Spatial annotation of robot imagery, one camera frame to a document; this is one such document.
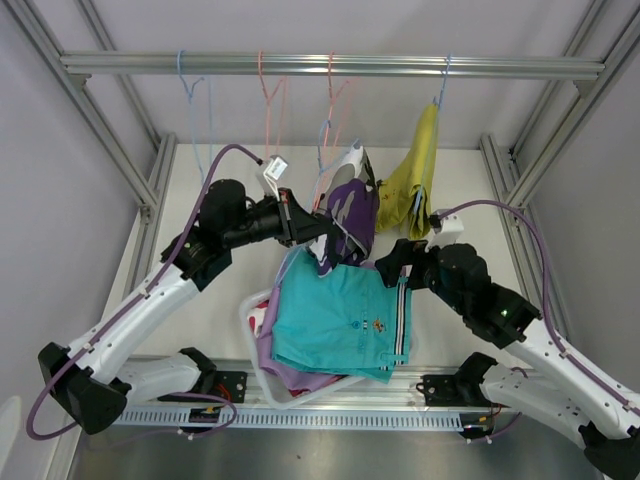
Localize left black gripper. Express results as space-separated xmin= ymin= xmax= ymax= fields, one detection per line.
xmin=223 ymin=187 xmax=329 ymax=250

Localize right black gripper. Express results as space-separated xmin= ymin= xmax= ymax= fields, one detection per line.
xmin=374 ymin=235 xmax=467 ymax=316

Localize purple grey camouflage trousers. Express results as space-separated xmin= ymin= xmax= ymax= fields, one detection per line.
xmin=307 ymin=142 xmax=380 ymax=277

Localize teal trousers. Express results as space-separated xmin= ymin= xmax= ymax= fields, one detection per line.
xmin=271 ymin=253 xmax=411 ymax=383

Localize white plastic basket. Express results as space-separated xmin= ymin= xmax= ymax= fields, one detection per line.
xmin=238 ymin=284 xmax=416 ymax=411

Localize pink wire hanger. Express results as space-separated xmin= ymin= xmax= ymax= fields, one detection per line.
xmin=257 ymin=50 xmax=289 ymax=158

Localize lilac purple trousers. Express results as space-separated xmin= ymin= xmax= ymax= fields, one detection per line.
xmin=257 ymin=259 xmax=381 ymax=396

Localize light blue wire hanger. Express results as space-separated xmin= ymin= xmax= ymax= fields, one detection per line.
xmin=176 ymin=49 xmax=214 ymax=185

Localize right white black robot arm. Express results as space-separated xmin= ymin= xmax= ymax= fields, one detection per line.
xmin=375 ymin=239 xmax=639 ymax=479

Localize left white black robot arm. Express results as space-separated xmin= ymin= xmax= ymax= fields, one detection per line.
xmin=38 ymin=179 xmax=331 ymax=435

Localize olive yellow trousers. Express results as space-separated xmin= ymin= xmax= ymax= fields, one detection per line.
xmin=376 ymin=103 xmax=437 ymax=240

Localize blue hanger under olive trousers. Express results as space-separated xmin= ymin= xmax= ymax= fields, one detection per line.
xmin=412 ymin=53 xmax=452 ymax=218

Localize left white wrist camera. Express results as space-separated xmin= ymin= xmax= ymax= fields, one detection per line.
xmin=256 ymin=155 xmax=289 ymax=200

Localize right aluminium frame posts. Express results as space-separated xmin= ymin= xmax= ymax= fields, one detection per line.
xmin=478 ymin=0 xmax=640 ymax=341

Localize aluminium frame posts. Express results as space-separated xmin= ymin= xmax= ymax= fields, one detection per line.
xmin=1 ymin=1 xmax=178 ymax=295
xmin=478 ymin=0 xmax=640 ymax=341

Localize left aluminium frame posts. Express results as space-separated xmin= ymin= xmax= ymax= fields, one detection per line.
xmin=1 ymin=1 xmax=178 ymax=295

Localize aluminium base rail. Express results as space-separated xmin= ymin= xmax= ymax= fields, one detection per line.
xmin=114 ymin=357 xmax=611 ymax=414

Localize white slotted cable duct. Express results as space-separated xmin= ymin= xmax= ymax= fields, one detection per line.
xmin=115 ymin=406 xmax=463 ymax=432

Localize aluminium hanging rail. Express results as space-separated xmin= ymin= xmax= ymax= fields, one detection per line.
xmin=61 ymin=51 xmax=605 ymax=81

